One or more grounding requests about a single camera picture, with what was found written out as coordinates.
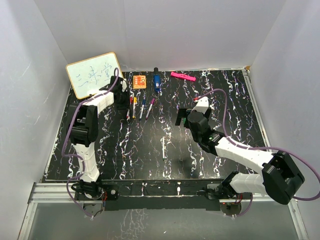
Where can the white pen with green tip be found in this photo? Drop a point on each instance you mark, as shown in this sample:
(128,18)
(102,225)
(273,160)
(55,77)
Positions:
(163,148)

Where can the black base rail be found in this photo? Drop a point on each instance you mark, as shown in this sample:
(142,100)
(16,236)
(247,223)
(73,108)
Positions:
(172,194)

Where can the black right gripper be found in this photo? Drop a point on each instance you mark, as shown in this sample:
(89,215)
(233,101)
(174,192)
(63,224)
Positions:
(183,112)

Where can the pink plastic tool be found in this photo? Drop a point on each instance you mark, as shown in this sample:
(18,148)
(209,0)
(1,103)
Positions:
(183,76)

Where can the white pen with blue tip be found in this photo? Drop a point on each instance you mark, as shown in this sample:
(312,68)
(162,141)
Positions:
(142,108)

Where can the white pen with yellow tip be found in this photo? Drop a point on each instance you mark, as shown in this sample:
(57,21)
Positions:
(134,107)

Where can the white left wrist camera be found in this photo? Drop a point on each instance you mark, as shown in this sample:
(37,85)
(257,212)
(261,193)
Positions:
(124,84)

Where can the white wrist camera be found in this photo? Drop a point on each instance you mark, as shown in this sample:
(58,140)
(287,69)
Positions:
(124,84)
(202,105)

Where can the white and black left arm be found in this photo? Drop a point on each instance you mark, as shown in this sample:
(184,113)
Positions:
(83,131)

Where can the aluminium frame rail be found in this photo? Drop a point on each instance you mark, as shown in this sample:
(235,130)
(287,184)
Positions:
(52,215)

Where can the small orange notebook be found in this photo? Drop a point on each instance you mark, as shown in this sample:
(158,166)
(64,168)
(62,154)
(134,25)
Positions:
(139,82)

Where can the small whiteboard with yellow frame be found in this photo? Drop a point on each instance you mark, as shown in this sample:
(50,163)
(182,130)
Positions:
(89,75)

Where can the white pen with purple tip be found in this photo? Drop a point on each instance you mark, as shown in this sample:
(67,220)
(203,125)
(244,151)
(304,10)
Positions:
(150,108)

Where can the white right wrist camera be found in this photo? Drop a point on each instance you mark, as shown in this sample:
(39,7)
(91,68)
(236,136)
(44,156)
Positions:
(202,105)

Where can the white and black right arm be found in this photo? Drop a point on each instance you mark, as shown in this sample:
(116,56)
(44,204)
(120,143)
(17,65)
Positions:
(275,174)

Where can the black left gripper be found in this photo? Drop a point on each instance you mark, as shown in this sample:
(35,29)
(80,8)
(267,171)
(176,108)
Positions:
(126,106)

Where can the blue stapler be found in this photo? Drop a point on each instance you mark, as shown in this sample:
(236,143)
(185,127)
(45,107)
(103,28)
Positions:
(156,79)

